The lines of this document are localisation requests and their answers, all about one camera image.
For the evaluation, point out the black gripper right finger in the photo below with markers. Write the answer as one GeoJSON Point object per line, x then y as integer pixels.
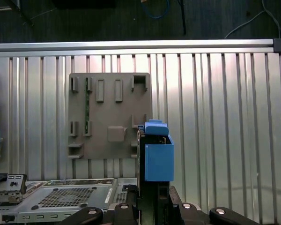
{"type": "Point", "coordinates": [185, 215]}

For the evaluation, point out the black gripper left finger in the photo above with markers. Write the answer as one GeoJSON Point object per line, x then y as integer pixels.
{"type": "Point", "coordinates": [121, 215]}

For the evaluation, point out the hard disk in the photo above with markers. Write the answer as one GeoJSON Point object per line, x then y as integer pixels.
{"type": "Point", "coordinates": [159, 161]}

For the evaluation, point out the grey power supply unit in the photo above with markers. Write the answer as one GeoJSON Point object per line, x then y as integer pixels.
{"type": "Point", "coordinates": [100, 197]}

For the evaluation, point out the black open PC case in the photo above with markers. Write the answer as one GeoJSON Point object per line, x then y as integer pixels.
{"type": "Point", "coordinates": [61, 216]}

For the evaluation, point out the grey parts rack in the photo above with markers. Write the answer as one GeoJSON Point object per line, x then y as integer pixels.
{"type": "Point", "coordinates": [107, 110]}

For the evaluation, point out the green RAM stick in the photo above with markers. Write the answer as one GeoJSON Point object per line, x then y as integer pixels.
{"type": "Point", "coordinates": [86, 105]}

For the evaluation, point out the table corner cap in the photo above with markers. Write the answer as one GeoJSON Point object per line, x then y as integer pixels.
{"type": "Point", "coordinates": [280, 45]}

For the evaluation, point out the black pole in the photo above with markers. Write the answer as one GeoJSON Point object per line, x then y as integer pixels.
{"type": "Point", "coordinates": [183, 16]}

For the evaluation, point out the grey metal leg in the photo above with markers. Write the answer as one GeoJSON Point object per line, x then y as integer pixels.
{"type": "Point", "coordinates": [23, 12]}

